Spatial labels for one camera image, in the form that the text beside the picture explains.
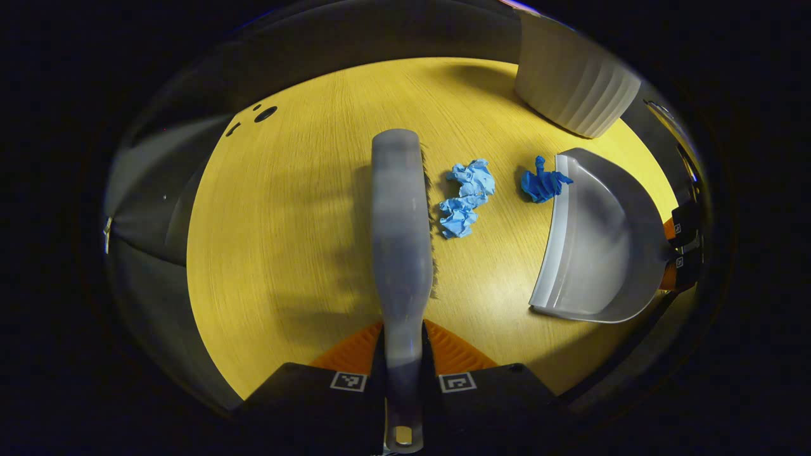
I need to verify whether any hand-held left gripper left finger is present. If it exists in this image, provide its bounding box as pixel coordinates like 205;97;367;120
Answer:
238;320;386;444

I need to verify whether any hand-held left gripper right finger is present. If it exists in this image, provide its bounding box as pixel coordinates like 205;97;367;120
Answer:
421;320;561;447

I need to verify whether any grey plastic dustpan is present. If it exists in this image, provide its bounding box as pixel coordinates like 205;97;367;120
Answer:
529;148;674;324

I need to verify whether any dark blue paper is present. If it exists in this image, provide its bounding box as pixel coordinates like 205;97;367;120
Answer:
521;155;574;204

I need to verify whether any white ribbed garbage bin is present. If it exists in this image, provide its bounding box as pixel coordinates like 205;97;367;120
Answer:
514;9;642;139

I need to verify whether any small grey broom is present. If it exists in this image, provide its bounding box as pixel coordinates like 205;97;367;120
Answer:
371;129;437;454

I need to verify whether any light blue paper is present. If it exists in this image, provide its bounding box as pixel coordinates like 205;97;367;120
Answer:
438;158;497;239

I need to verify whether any wooden desktop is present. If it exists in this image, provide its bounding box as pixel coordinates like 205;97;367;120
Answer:
187;57;682;401

